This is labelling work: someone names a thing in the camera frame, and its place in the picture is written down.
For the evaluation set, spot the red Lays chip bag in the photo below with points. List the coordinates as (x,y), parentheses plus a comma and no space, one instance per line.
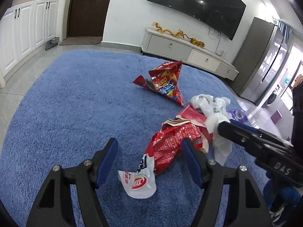
(164,146)

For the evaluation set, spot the white tissue paper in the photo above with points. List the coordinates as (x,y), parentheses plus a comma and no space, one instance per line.
(222,146)

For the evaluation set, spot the golden tiger ornament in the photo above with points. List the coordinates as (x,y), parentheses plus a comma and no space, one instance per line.
(197,42)

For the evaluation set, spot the brown entrance door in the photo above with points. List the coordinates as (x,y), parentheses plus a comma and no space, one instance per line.
(87,18)

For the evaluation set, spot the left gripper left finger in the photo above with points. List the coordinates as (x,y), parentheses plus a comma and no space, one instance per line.
(53,205)

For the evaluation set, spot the white printed plastic bag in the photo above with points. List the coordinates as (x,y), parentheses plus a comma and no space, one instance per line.
(209,105)

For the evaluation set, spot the purple plastic wrapper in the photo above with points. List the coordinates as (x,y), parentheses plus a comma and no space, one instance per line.
(239,116)

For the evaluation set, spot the grey slippers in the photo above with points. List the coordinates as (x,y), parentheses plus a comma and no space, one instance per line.
(51,44)

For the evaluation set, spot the white wall cabinets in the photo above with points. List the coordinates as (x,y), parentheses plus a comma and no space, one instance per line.
(24,28)

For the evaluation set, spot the washing machine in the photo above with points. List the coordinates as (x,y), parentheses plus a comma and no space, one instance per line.
(271,98)

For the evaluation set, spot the wall mounted black television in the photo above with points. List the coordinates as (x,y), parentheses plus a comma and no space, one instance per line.
(222,15)

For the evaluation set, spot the golden dragon ornament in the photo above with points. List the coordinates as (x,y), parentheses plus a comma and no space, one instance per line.
(176,35)

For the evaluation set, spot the purple stool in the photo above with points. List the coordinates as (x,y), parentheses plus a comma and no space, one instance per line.
(276,117)

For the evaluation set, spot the white TV cabinet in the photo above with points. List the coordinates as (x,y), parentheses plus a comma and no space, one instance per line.
(169,47)

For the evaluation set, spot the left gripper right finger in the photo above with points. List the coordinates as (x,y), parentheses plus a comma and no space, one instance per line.
(245,206)

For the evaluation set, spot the grey double door refrigerator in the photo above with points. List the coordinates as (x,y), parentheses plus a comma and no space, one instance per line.
(259,60)

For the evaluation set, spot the red paper box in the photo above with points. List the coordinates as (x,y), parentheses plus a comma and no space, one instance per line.
(189,114)

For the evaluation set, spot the blue fluffy rug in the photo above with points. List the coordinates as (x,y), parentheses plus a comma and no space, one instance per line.
(81,101)

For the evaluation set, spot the blue white gloved right hand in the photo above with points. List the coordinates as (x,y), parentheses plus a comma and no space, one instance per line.
(281,200)

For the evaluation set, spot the red triangular snack bag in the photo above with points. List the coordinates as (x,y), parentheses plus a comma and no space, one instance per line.
(163,80)

